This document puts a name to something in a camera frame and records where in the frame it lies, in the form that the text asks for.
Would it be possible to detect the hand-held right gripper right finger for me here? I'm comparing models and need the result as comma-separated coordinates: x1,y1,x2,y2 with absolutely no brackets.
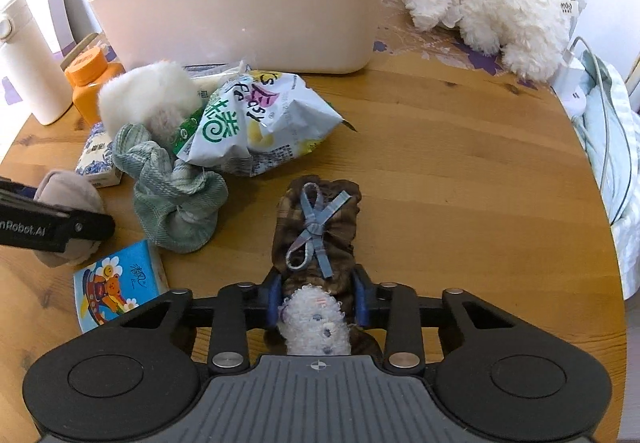
352,265,521,370

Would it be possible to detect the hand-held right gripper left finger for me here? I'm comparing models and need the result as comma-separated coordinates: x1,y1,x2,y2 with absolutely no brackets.
120,268,283,370

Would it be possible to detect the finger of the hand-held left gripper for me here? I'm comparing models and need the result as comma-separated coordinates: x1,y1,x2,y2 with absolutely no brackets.
0,178,40,204
0,197,116,241

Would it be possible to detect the small beige sock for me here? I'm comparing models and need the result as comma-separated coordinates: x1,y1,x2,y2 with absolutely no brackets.
32,169,107,269

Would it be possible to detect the brown plaid plush toy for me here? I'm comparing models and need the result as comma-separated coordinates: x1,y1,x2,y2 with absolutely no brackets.
264,176,383,356

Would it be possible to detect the blue cartoon tissue packet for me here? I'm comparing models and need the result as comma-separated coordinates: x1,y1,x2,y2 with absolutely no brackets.
72,239,171,335

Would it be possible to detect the blue white patterned packet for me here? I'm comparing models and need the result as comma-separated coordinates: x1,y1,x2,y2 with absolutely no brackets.
75,120,123,190

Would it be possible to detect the green striped sock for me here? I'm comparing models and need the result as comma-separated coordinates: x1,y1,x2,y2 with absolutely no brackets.
112,123,229,255

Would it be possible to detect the orange bottle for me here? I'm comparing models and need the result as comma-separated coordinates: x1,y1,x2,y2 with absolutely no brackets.
64,48,126,128

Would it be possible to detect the white fluffy sock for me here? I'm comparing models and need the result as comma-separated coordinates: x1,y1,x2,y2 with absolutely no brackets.
97,62,203,144

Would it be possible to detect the white snack bag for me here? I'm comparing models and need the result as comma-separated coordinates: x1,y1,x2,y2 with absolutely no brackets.
172,70,357,178

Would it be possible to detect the clear plastic packet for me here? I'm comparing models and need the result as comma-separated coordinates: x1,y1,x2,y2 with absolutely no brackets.
182,63,251,91

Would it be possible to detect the beige plastic storage bin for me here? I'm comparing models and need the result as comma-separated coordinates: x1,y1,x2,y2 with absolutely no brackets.
88,0,392,75

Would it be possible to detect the wooden desktop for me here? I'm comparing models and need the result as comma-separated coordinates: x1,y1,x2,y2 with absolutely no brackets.
0,0,628,374

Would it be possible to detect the white thermos bottle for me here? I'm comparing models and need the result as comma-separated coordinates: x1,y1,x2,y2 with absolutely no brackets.
0,0,75,126

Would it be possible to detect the floral table mat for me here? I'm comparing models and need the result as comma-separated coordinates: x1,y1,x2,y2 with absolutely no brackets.
52,0,551,96

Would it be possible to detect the light blue striped clothing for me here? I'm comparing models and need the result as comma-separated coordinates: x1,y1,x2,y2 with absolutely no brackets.
570,50,640,304

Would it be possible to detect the white power strip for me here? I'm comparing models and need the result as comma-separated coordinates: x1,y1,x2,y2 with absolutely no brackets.
557,90,590,118

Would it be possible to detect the white charger adapter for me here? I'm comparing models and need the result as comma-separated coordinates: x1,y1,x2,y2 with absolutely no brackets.
552,52,591,96

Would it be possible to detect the white plush dog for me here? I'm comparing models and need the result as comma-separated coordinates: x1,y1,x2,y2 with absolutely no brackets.
400,0,573,82

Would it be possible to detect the thin white charging cable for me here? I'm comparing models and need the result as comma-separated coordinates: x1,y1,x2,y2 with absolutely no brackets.
575,37,633,224

